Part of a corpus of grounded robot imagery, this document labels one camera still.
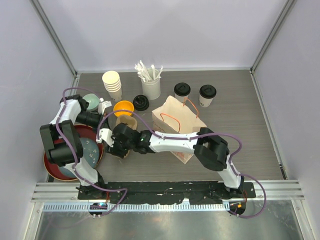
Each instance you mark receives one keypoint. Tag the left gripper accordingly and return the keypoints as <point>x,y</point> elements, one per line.
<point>95,129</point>

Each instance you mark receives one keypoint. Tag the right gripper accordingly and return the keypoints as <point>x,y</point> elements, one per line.
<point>115,151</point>

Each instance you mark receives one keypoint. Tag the brown paper bag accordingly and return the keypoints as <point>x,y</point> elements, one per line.
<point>175,117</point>

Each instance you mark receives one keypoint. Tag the paper coffee cup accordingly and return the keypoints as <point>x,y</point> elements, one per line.
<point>181,99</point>
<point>204,102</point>

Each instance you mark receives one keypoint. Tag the black lid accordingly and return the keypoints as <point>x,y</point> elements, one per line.
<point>182,89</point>
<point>208,91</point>

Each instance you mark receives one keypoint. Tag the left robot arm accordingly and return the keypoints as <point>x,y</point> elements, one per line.
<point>63,147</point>

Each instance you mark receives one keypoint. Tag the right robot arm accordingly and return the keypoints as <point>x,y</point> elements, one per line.
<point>208,147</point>

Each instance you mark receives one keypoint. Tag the red round tray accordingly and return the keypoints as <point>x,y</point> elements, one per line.
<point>83,132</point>

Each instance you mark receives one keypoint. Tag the pale green bowl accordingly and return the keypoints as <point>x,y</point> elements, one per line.
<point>93,102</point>

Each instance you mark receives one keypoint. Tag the cardboard cup carrier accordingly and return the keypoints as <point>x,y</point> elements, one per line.
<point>128,120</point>

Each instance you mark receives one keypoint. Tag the orange bowl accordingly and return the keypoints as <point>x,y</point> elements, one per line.
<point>123,105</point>

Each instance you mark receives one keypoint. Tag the blue-grey plate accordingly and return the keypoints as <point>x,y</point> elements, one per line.
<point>91,154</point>

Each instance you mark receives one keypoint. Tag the stack of black lids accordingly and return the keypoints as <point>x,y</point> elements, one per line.
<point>141,102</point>

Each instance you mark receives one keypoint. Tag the stack of paper cups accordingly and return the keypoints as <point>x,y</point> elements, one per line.
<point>112,83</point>

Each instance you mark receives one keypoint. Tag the white straw holder cup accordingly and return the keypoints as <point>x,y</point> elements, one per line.
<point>152,89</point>

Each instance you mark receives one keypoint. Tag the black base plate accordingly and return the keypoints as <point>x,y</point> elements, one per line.
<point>167,192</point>

